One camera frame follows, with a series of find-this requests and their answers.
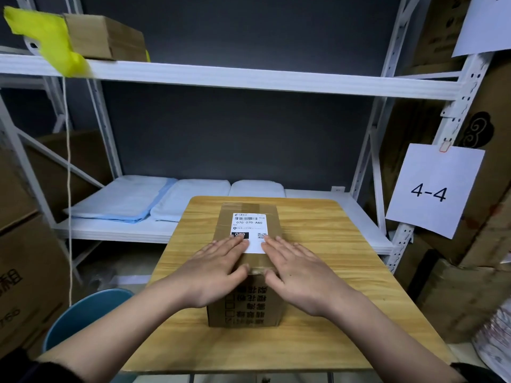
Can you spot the person's left forearm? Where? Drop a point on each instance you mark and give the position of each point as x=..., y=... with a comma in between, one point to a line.
x=119, y=327

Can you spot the cardboard box with cloud print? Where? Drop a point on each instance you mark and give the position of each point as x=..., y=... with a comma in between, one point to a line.
x=491, y=155

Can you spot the person's left middle finger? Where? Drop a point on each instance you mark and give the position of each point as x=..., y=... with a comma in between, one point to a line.
x=229, y=251

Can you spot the person's right little finger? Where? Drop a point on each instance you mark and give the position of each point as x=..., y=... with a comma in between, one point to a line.
x=308, y=254

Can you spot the square white paper sign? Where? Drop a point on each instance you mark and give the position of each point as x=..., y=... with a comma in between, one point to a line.
x=435, y=191

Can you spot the worn brown cardboard box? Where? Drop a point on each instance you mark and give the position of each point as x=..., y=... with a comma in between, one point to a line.
x=463, y=299

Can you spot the person's left thumb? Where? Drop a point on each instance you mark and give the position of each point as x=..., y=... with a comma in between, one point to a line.
x=238, y=278

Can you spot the small white folded packet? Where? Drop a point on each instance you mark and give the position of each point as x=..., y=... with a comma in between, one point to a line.
x=255, y=189

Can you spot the large white folded packet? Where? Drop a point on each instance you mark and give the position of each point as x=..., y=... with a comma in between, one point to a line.
x=191, y=201

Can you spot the taped cardboard parcel box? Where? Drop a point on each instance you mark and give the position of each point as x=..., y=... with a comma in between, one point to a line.
x=247, y=303

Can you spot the person's right thumb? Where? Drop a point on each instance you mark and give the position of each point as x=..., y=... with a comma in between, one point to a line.
x=276, y=283

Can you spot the small plain cardboard box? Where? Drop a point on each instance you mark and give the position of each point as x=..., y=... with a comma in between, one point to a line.
x=103, y=37

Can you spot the light blue folded cloth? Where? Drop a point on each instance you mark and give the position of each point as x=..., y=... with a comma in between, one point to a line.
x=119, y=199

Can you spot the white metal shelving rack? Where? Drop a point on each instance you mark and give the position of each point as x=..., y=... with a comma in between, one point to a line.
x=239, y=77

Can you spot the white printed plastic bag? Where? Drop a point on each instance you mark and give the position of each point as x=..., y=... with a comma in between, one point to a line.
x=495, y=343

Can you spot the person's right forearm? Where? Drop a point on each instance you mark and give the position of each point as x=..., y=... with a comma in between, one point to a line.
x=391, y=339

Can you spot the person's right hand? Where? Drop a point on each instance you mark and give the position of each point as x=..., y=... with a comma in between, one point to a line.
x=309, y=285

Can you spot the cardboard box with black print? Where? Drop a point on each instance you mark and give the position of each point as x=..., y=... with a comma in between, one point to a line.
x=439, y=31

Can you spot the person's right middle finger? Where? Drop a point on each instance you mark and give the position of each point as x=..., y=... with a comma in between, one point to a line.
x=286, y=254

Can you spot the white shipping label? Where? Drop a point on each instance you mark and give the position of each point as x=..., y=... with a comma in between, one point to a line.
x=247, y=225

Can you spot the blue round stool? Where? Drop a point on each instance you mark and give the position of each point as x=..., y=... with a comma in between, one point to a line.
x=80, y=315

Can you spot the person's left hand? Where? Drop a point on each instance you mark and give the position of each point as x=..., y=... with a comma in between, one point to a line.
x=207, y=279

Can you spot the person's left little finger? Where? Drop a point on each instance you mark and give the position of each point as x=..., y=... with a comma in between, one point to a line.
x=207, y=251

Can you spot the large printed cardboard box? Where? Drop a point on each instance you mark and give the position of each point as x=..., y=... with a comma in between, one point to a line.
x=28, y=283

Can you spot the white paper sheet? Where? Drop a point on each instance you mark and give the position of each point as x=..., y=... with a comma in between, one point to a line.
x=485, y=23

